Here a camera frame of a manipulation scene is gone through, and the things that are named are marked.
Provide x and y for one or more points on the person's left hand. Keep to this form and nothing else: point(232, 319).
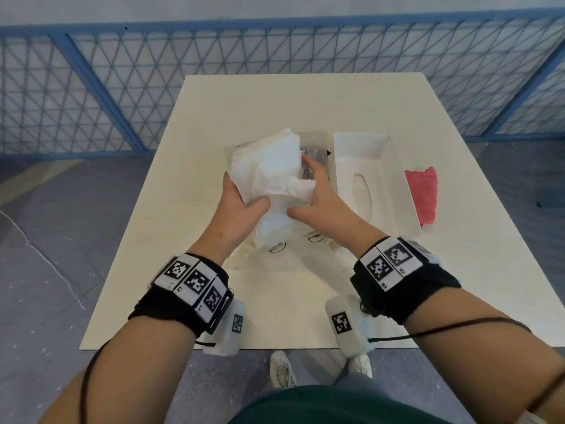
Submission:
point(229, 225)

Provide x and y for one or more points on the person's right hand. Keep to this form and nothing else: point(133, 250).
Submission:
point(335, 220)

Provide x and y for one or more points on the white tissue box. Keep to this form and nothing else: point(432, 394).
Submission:
point(397, 185)

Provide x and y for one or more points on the clear plastic tissue packet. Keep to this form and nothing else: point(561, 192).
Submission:
point(320, 145)

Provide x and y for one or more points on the pink cleaning cloth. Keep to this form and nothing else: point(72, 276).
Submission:
point(423, 194)

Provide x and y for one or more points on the person's left forearm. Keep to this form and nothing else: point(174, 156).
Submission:
point(132, 375)

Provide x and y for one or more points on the person's right forearm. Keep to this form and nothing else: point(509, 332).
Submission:
point(485, 357)

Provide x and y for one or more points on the black left wristband with markers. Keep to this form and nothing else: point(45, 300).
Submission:
point(163, 309)

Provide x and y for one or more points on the black wristband with markers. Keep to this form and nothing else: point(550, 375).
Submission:
point(419, 291)
point(163, 309)

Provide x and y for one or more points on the black right wristband with markers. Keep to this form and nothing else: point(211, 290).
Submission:
point(419, 291)

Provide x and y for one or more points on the white right shoe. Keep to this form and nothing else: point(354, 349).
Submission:
point(361, 366)

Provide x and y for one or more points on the white shoe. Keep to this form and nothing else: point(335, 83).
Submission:
point(361, 366)
point(282, 370)

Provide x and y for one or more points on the white left shoe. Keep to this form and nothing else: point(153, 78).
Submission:
point(282, 370)

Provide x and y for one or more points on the grey trousers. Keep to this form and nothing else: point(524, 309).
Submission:
point(353, 380)

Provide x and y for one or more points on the green shirt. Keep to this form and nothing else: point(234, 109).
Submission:
point(353, 406)

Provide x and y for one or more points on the blue mesh fence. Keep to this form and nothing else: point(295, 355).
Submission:
point(265, 22)

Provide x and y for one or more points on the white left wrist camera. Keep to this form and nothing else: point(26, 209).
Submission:
point(229, 340)

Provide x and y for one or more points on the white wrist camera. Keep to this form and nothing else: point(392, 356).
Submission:
point(348, 340)
point(229, 340)

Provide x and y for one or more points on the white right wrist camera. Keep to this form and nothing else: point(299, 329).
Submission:
point(348, 340)

